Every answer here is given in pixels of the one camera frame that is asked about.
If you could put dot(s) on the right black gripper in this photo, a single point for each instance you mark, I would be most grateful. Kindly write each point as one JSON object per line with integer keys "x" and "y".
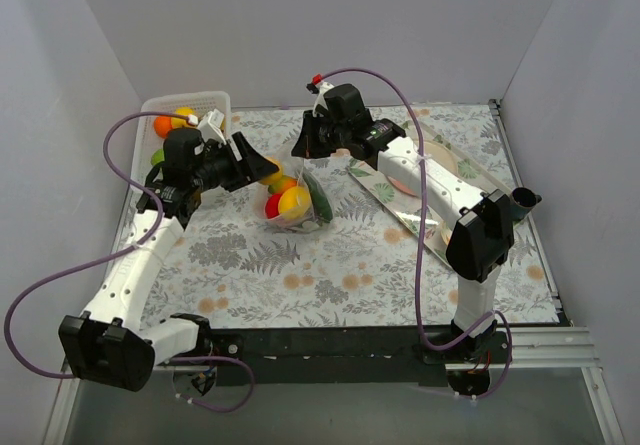
{"x": 312, "y": 133}

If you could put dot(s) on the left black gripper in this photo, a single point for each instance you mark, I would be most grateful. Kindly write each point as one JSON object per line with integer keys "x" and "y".
{"x": 240, "y": 160}

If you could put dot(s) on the orange fruit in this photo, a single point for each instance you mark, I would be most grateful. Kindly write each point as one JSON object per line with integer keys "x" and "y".
{"x": 162, "y": 126}

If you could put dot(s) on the clear zip top bag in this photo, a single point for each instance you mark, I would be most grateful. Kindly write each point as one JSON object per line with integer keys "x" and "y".
{"x": 295, "y": 167}

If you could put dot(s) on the floral table mat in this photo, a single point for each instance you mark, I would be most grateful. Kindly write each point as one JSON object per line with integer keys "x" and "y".
{"x": 234, "y": 269}

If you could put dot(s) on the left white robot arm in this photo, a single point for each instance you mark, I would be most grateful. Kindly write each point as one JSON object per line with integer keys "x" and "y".
{"x": 121, "y": 299}

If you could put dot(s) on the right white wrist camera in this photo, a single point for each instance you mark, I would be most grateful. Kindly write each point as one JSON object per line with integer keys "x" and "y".
{"x": 318, "y": 87}

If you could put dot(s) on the aluminium frame rail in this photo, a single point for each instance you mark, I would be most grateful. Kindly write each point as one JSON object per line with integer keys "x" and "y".
{"x": 540, "y": 350}

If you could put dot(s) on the beige pink round plate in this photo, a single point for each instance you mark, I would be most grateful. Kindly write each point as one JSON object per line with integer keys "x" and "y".
{"x": 440, "y": 154}

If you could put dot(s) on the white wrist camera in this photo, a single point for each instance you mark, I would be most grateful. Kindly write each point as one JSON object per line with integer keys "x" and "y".
{"x": 210, "y": 126}
{"x": 318, "y": 87}

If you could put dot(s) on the green apple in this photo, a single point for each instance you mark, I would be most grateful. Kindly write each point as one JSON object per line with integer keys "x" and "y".
{"x": 158, "y": 156}

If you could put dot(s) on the floral rectangular tray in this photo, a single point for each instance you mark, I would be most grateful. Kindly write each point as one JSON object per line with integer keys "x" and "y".
{"x": 440, "y": 185}

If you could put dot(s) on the yellow apple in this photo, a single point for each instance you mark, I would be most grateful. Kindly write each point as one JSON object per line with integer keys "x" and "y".
{"x": 184, "y": 117}

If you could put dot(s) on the dark blue mug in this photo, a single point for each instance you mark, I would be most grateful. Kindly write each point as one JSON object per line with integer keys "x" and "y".
{"x": 523, "y": 201}

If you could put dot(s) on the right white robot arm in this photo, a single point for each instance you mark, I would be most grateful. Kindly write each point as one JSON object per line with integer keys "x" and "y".
{"x": 480, "y": 224}

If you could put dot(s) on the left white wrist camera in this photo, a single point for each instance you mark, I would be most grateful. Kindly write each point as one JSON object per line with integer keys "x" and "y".
{"x": 210, "y": 126}

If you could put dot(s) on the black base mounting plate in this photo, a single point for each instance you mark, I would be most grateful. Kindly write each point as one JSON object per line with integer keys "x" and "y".
{"x": 347, "y": 355}

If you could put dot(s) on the orange green mango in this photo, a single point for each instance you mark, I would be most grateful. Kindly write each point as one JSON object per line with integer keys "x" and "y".
{"x": 279, "y": 182}

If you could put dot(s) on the green cucumber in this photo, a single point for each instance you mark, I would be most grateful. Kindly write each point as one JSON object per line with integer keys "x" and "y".
{"x": 322, "y": 208}

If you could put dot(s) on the red apple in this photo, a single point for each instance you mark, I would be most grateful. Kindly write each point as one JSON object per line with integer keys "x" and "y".
{"x": 271, "y": 208}

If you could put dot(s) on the white plastic basket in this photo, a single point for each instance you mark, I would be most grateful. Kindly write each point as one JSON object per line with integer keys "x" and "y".
{"x": 152, "y": 130}

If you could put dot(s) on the yellow lemon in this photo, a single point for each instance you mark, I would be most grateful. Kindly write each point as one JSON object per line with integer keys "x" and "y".
{"x": 295, "y": 203}

